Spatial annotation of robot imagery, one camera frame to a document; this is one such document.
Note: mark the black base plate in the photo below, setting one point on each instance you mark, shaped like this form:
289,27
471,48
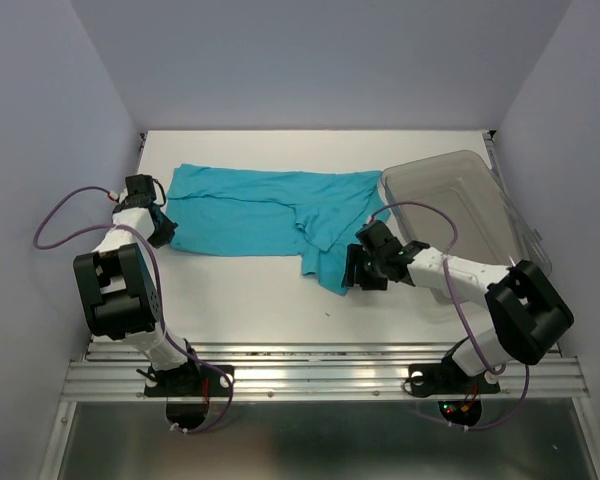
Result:
187,381
435,379

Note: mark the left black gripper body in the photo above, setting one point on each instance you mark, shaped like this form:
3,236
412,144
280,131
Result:
164,227

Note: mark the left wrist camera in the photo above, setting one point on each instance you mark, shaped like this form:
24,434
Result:
145,187

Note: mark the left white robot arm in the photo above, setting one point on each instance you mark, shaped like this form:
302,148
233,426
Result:
120,299

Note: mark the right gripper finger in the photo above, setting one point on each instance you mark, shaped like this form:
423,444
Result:
354,266
369,278

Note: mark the clear plastic bin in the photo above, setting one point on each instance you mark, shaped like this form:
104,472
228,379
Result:
459,185

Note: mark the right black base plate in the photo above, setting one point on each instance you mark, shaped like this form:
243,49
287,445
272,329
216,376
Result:
435,379

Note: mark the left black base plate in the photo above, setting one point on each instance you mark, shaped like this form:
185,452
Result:
187,381

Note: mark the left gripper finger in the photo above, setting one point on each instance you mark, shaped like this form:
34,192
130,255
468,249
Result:
162,221
161,237

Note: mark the turquoise t shirt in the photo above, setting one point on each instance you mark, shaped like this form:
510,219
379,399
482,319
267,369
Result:
237,213

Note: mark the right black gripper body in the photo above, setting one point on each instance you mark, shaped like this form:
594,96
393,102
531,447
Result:
377,260

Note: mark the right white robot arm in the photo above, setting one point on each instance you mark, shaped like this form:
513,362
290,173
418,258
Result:
527,313

